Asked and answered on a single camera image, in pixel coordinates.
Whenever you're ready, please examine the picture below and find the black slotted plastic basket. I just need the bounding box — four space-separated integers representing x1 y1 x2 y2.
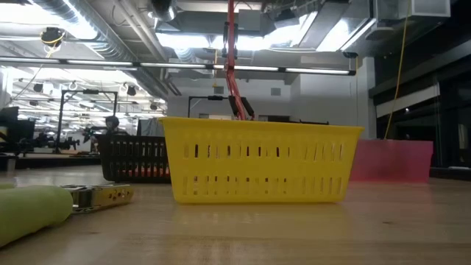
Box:
96 133 173 185

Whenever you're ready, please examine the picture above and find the black yellow ceiling cord reel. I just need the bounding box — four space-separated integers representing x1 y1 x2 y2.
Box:
39 26 66 49

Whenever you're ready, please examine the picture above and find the tall black rig frame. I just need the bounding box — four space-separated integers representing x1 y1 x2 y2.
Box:
55 88 119 149

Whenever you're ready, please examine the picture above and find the long overhead light bar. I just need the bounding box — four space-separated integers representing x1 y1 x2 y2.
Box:
0 55 357 77

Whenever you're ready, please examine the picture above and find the yellow hanging cable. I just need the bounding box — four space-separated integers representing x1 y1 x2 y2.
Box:
383 14 410 141

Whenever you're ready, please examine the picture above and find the dark background monitor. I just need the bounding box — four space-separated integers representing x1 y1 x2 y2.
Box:
0 105 37 155

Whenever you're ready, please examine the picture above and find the grey draped cloth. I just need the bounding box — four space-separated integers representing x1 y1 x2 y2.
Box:
136 117 166 138

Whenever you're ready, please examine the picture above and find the black background equipment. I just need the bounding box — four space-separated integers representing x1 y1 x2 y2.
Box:
258 114 330 126

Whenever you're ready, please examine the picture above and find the yellow slotted plastic basket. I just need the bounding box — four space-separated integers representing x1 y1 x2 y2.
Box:
157 116 366 205

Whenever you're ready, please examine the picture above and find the pink plastic bin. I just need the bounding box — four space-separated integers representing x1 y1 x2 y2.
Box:
349 139 434 183

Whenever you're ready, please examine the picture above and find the background wooden table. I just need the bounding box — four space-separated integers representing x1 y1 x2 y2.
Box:
0 151 102 171

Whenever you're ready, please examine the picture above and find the black clamp with long legs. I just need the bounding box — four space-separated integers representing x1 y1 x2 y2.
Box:
222 21 240 60

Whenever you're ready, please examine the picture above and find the low black rig frame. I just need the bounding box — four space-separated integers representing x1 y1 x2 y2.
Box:
188 94 235 119

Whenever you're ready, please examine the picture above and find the red pole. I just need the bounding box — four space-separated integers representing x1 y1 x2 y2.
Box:
225 0 255 121

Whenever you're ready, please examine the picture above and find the person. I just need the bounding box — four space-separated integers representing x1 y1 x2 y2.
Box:
104 115 121 135

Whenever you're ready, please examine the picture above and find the black clamp with short legs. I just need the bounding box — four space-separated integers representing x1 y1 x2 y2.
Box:
227 95 255 121

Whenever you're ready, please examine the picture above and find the green-handled metal hole punch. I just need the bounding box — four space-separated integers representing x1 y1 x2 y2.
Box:
0 183 135 249

